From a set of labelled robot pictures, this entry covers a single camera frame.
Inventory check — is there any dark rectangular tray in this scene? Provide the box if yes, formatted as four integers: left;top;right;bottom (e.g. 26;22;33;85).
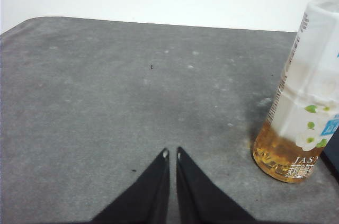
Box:
319;126;339;182

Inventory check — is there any jasmine tea bottle white label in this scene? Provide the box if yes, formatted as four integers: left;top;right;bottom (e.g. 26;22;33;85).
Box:
251;0;339;184

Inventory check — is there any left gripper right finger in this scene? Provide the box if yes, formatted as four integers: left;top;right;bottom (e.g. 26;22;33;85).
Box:
175;146;260;224

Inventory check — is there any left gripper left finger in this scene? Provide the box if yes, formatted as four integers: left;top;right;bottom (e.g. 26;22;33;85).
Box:
90;147;171;224

